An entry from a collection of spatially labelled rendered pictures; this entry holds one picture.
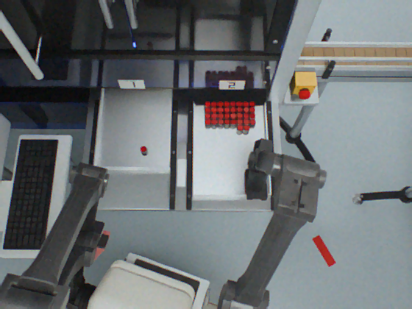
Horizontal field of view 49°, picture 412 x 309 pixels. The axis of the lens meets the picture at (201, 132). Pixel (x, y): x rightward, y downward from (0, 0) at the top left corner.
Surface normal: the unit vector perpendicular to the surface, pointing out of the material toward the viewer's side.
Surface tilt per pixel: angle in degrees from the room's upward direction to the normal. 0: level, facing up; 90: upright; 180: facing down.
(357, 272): 0
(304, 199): 12
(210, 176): 0
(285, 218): 58
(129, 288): 43
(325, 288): 0
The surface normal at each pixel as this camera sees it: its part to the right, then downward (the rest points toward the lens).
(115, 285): 0.22, -0.86
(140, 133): 0.00, -0.37
